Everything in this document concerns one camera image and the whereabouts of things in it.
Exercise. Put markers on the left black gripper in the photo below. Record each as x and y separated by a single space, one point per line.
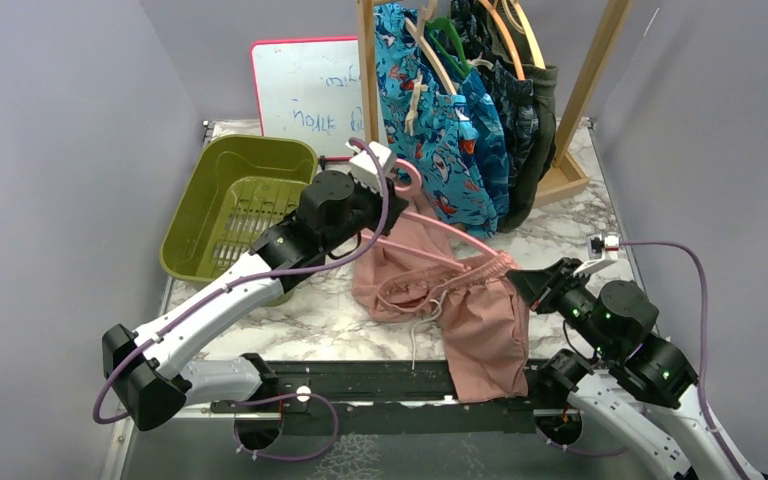
395 204

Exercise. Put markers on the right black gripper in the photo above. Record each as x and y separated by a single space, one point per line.
540 286

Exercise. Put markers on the pink plastic hanger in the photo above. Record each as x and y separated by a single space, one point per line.
432 223

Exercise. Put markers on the pink shorts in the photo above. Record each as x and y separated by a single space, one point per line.
482 319

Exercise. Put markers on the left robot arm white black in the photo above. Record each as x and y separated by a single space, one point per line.
148 371

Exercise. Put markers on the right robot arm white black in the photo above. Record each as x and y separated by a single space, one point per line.
640 387

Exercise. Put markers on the blue shark print shorts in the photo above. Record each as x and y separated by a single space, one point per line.
455 140

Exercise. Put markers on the dark blue patterned shorts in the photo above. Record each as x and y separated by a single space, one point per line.
482 39

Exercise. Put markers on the green plastic hanger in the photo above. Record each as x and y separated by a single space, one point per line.
447 42

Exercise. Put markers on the dark olive shorts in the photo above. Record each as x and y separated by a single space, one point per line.
542 132

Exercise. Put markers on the orange wooden hanger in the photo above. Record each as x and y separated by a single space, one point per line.
506 38

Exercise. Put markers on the beige wooden hanger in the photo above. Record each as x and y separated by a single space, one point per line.
518 19

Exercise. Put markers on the wooden clothes rack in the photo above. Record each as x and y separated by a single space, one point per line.
565 178

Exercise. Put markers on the red framed whiteboard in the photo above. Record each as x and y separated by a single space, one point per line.
310 90

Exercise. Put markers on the olive green plastic basket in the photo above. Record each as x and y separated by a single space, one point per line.
240 186

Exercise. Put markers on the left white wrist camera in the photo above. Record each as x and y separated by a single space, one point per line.
362 166

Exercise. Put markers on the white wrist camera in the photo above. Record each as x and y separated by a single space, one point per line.
362 166
603 251

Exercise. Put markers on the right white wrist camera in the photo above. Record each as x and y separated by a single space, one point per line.
603 251

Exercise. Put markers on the black metal base rail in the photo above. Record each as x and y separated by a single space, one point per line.
259 419

